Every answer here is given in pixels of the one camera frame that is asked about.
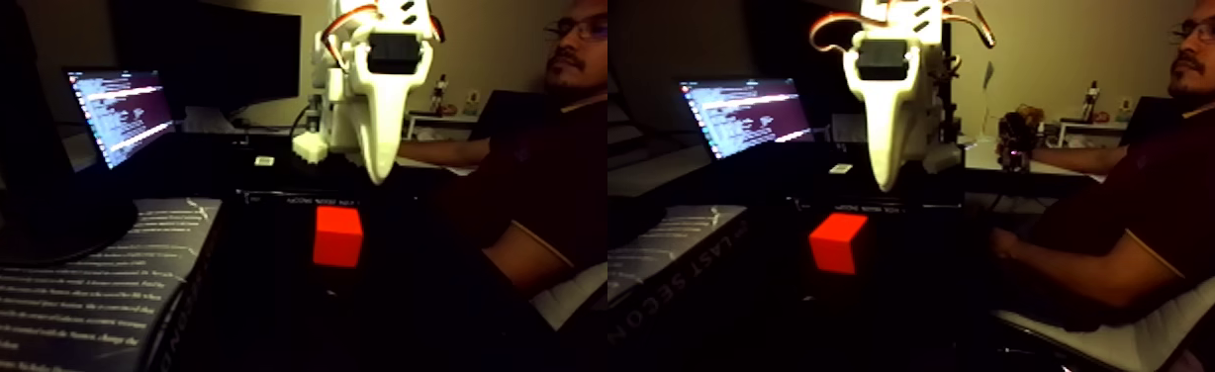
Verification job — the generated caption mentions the red cube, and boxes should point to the red cube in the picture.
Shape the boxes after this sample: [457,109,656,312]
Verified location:
[313,205,365,269]

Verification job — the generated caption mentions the white side table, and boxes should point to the white side table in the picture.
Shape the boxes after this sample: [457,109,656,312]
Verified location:
[406,109,484,140]

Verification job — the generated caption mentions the black box with white text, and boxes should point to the black box with white text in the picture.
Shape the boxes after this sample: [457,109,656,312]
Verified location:
[0,197,225,372]

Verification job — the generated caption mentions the person's left hand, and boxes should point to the person's left hand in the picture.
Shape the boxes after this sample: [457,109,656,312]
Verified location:
[989,229,1020,263]

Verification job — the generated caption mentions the red white gripper cable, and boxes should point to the red white gripper cable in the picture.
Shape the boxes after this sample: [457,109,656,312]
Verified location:
[319,3,380,66]

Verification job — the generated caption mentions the black case with lettered strip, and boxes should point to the black case with lettered strip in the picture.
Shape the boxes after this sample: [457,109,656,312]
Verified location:
[234,187,432,303]

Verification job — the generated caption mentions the black monitor with round stand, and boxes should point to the black monitor with round stand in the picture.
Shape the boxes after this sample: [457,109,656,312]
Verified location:
[0,0,141,267]

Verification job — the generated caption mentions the dark leader arm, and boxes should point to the dark leader arm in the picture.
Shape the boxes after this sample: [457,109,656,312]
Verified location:
[996,104,1035,173]

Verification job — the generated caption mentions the person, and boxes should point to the person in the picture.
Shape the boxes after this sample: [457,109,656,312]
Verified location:
[400,0,608,303]

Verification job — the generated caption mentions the open laptop with lit screen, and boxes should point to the open laptop with lit screen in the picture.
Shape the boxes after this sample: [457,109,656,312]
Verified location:
[64,67,178,173]

